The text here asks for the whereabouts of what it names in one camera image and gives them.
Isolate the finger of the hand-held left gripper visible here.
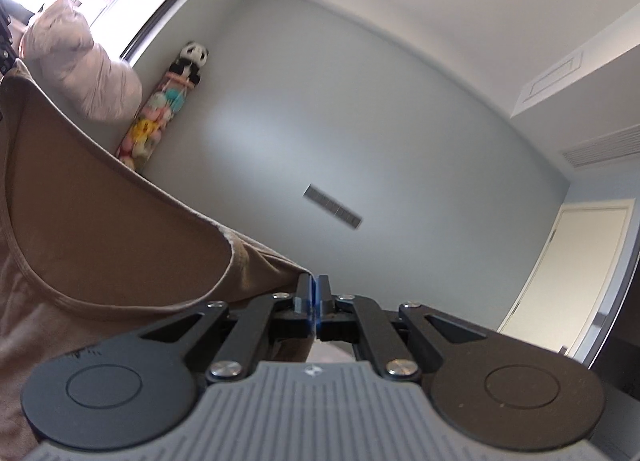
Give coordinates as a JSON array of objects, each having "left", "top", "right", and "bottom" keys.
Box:
[{"left": 0, "top": 0, "right": 13, "bottom": 76}]

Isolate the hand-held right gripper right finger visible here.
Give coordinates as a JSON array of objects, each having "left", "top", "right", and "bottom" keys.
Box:
[{"left": 316, "top": 275, "right": 488, "bottom": 382}]

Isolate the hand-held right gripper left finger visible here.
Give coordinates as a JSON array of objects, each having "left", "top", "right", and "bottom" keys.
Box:
[{"left": 140, "top": 273, "right": 317, "bottom": 382}]

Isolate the beige shirt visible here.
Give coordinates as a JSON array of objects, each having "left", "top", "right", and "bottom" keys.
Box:
[{"left": 0, "top": 58, "right": 313, "bottom": 461}]

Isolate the bundled pale quilt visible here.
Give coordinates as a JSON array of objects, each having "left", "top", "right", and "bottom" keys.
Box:
[{"left": 20, "top": 0, "right": 143, "bottom": 122}]

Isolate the hanging net of plush toys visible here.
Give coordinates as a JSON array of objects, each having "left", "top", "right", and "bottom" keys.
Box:
[{"left": 116, "top": 66, "right": 201, "bottom": 174}]

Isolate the panda plush toy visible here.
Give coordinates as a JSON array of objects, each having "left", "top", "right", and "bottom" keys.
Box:
[{"left": 172, "top": 41, "right": 210, "bottom": 87}]

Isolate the ceiling air vent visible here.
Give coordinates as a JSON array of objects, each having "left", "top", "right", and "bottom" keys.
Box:
[{"left": 560, "top": 125, "right": 640, "bottom": 168}]

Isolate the ceiling access panel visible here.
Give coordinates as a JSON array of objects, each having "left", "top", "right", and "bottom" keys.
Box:
[{"left": 520, "top": 52, "right": 585, "bottom": 104}]

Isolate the grey wall switch panel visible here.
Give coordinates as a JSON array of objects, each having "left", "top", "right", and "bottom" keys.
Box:
[{"left": 303, "top": 184, "right": 363, "bottom": 230}]

